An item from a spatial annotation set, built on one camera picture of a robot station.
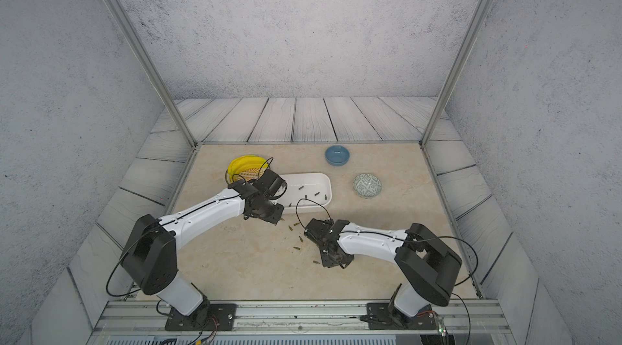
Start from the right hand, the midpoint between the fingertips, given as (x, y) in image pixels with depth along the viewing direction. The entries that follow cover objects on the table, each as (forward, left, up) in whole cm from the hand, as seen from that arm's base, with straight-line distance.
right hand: (335, 260), depth 84 cm
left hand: (+12, +19, +8) cm, 24 cm away
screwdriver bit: (+27, +7, 0) cm, 28 cm away
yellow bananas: (+40, +39, +6) cm, 56 cm away
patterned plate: (+38, +36, +1) cm, 52 cm away
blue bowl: (+47, -2, +1) cm, 48 cm away
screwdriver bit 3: (+26, +3, 0) cm, 26 cm away
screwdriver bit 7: (+5, +15, -1) cm, 15 cm away
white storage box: (+27, +11, 0) cm, 29 cm away
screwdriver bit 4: (+22, +18, 0) cm, 28 cm away
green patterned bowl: (+31, -14, 0) cm, 35 cm away
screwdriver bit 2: (+30, +14, 0) cm, 33 cm away
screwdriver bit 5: (+14, +15, 0) cm, 20 cm away
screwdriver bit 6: (+11, +16, 0) cm, 20 cm away
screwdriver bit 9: (0, +7, -1) cm, 7 cm away
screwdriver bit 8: (+7, +12, 0) cm, 14 cm away
